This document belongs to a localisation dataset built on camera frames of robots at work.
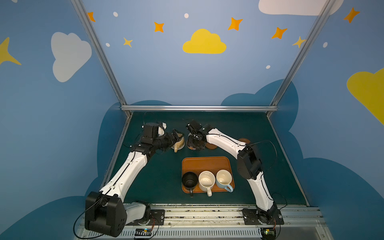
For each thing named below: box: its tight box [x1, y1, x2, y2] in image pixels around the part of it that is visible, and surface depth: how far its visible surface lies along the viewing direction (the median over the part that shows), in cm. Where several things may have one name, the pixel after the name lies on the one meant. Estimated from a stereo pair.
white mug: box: [198, 170, 216, 197], surface depth 81 cm
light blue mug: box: [215, 169, 234, 193], surface depth 81 cm
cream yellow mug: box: [171, 133, 186, 153], surface depth 96 cm
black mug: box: [182, 171, 198, 198], surface depth 81 cm
